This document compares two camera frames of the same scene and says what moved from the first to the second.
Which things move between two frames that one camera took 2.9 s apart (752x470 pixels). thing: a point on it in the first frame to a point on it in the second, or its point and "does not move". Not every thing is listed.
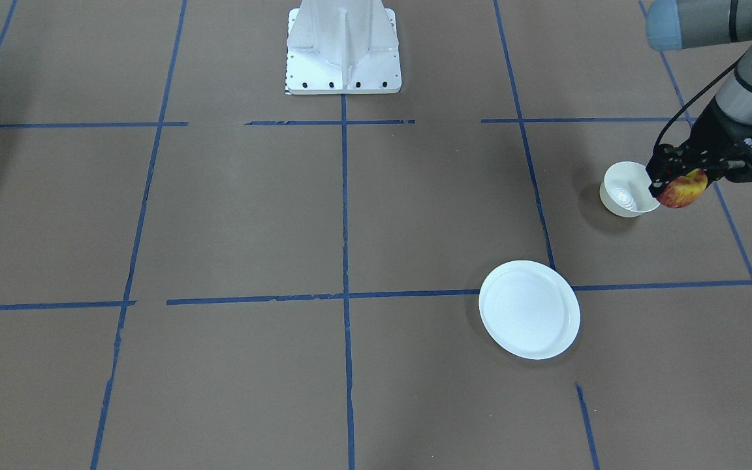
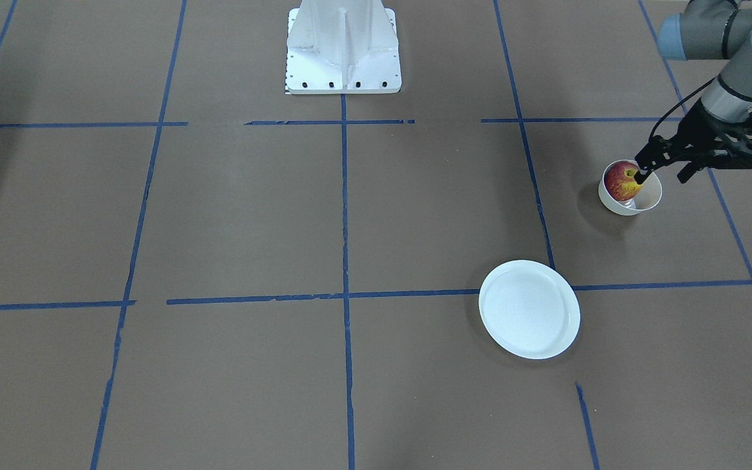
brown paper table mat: (168, 262) does not move
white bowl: (625, 192) does not move
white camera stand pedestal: (337, 47) does not move
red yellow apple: (683, 189) to (619, 181)
